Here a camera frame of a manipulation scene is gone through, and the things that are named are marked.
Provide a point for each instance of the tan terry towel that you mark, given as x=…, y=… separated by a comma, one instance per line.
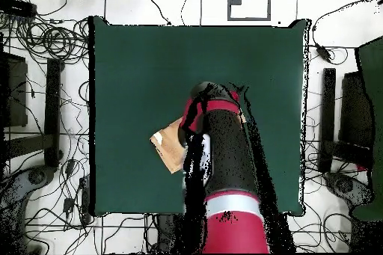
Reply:
x=169, y=147

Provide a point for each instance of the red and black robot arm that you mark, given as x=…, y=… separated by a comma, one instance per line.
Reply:
x=230, y=153

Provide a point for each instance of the dark green table cloth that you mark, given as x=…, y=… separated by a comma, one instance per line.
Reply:
x=134, y=72

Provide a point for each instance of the black stand beam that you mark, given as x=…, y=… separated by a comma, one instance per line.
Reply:
x=53, y=111
x=327, y=117

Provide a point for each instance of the office chair base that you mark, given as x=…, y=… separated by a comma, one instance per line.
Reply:
x=347, y=186
x=36, y=177

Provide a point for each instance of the black cross beam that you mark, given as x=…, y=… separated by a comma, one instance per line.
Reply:
x=27, y=144

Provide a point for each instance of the black power adapter box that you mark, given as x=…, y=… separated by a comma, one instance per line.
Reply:
x=18, y=6

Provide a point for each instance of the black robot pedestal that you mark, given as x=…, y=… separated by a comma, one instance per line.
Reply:
x=167, y=234

